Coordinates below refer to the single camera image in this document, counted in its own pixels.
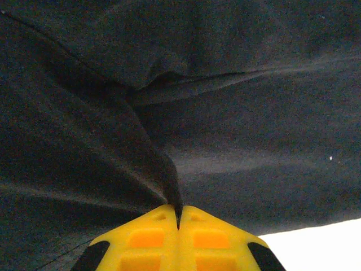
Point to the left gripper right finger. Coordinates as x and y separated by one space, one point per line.
214 242

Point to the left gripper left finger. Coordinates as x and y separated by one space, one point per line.
146 242

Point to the black t-shirt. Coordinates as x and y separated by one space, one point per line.
225 113

